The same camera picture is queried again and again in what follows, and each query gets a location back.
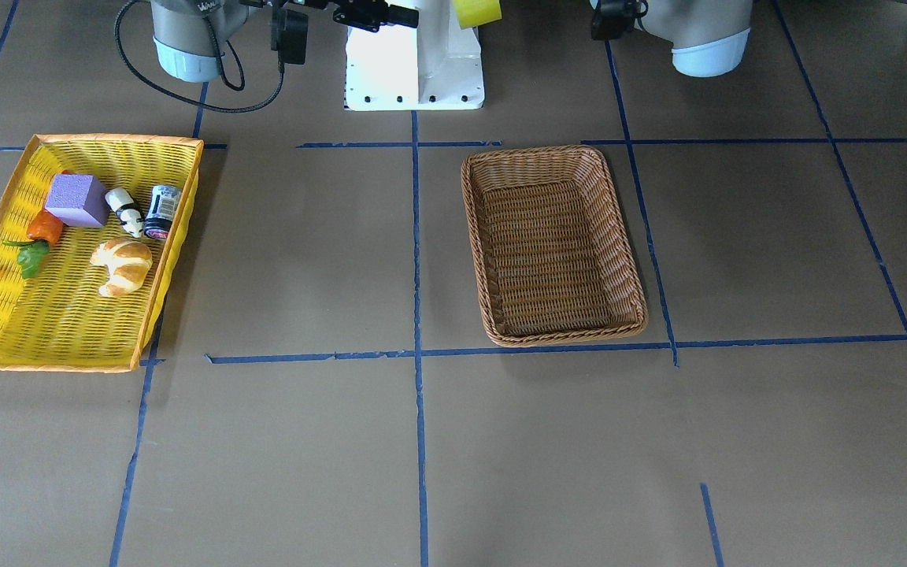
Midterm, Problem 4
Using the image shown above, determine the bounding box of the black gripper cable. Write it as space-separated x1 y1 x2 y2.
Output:
113 0 287 114

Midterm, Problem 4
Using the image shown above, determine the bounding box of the brown wicker basket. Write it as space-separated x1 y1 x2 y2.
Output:
461 145 648 348

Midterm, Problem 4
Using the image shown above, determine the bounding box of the yellow plastic basket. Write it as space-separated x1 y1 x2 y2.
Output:
0 133 204 372

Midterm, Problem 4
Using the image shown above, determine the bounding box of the yellow tape roll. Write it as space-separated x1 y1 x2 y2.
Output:
451 0 502 29

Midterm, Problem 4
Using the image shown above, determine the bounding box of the toy croissant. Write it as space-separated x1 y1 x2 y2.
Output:
89 237 154 298

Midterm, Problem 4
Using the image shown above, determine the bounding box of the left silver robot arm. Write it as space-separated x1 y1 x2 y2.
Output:
587 1 907 78

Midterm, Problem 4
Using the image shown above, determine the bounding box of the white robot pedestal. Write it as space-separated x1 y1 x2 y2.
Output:
345 1 485 112

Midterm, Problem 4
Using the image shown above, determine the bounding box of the purple foam cube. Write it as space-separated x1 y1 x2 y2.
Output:
43 172 111 228

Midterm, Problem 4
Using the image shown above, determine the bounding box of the black white toy cow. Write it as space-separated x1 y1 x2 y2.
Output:
104 187 144 238

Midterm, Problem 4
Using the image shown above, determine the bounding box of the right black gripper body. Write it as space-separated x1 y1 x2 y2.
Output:
296 1 419 33

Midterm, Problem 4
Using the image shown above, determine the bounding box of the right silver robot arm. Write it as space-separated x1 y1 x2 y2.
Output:
150 1 330 83

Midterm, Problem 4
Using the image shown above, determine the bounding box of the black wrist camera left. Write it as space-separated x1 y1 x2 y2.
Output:
590 1 649 42

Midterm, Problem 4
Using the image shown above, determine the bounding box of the toy carrot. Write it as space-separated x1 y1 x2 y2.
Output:
26 209 65 247

